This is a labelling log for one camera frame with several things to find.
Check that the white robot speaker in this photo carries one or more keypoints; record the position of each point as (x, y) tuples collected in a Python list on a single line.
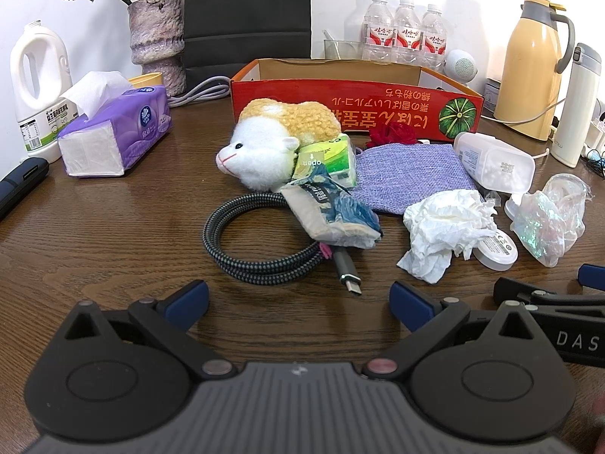
[(461, 64)]

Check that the blue and white snack wrapper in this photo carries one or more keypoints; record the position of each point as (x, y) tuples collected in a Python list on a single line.
[(331, 213)]

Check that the round white case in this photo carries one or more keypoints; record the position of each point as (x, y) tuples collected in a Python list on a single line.
[(496, 248)]

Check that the yellow mug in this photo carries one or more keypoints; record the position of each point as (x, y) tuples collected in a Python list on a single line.
[(146, 79)]

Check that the white tissue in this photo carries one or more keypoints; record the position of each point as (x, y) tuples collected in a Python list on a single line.
[(439, 227)]

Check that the black paper bag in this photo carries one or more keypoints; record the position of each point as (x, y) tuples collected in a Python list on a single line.
[(246, 9)]

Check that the clear cotton swab box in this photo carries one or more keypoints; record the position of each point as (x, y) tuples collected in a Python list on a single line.
[(496, 161)]

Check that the white and tan plush hamster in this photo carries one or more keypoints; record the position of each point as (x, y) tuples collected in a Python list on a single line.
[(264, 151)]

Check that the small grey box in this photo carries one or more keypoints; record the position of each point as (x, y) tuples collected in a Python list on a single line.
[(491, 89)]

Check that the red label water bottle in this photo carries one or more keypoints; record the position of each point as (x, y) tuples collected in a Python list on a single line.
[(435, 38), (409, 33), (378, 28)]

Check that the white thermos bottle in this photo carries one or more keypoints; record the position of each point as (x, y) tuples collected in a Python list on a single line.
[(579, 104)]

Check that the yellow thermos jug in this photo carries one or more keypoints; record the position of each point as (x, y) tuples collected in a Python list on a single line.
[(524, 71)]

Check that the small clear wrapper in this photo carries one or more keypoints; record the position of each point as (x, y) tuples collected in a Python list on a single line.
[(489, 197)]

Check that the black rectangular device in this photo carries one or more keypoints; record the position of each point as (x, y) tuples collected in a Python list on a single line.
[(19, 179)]

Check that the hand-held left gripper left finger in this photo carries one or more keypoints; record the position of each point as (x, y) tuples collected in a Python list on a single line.
[(189, 300)]

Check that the purple tissue pack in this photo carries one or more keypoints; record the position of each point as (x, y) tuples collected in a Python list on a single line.
[(123, 127)]

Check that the clear glass cup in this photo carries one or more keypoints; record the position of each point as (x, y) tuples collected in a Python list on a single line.
[(340, 47)]

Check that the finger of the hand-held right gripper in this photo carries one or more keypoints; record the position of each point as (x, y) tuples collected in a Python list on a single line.
[(513, 289), (593, 276)]

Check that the white detergent bottle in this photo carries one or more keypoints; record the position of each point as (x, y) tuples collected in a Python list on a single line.
[(40, 80)]

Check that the white power strip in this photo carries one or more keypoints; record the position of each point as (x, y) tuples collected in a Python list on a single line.
[(596, 139)]

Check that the mottled purple vase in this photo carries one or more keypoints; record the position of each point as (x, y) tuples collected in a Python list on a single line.
[(156, 33)]

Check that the red cardboard box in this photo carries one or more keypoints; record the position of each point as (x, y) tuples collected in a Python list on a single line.
[(378, 99)]

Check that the purple burlap pouch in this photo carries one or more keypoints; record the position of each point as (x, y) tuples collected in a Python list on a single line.
[(406, 175)]

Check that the iridescent plastic bag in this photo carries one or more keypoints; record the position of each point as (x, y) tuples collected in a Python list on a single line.
[(548, 222)]

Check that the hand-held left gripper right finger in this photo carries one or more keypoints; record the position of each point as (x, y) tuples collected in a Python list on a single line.
[(411, 305)]

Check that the red fabric rose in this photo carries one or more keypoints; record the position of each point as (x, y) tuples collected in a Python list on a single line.
[(392, 133)]

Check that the green pocket tissue packet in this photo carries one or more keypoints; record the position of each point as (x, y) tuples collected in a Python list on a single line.
[(335, 156)]

